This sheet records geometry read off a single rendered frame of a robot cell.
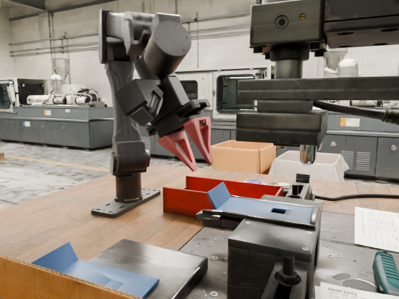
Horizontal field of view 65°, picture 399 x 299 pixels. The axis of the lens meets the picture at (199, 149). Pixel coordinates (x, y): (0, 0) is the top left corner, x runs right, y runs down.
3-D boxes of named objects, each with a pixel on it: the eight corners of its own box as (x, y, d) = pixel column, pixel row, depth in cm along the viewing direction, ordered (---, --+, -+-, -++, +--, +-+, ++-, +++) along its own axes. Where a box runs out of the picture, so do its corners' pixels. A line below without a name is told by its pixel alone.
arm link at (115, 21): (179, 15, 53) (134, 13, 78) (126, 8, 49) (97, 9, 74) (174, 87, 57) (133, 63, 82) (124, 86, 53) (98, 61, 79)
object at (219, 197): (221, 197, 55) (221, 181, 55) (313, 210, 49) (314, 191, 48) (205, 210, 49) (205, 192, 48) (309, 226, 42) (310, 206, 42)
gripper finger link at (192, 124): (214, 161, 47) (186, 107, 48) (178, 179, 50) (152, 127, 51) (229, 153, 53) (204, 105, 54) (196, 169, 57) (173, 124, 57)
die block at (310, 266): (262, 238, 58) (263, 199, 57) (319, 248, 54) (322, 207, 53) (226, 299, 40) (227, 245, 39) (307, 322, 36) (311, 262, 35)
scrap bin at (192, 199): (186, 197, 83) (186, 175, 82) (282, 210, 72) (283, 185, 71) (162, 212, 72) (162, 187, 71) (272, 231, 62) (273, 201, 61)
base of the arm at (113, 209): (161, 165, 84) (139, 163, 87) (112, 183, 66) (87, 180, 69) (161, 193, 86) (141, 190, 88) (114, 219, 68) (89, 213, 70)
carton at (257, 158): (228, 190, 351) (228, 139, 341) (276, 197, 325) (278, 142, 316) (203, 205, 299) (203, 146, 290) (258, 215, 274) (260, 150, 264)
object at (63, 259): (69, 259, 47) (67, 241, 46) (159, 281, 41) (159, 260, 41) (28, 285, 40) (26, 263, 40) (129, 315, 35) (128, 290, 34)
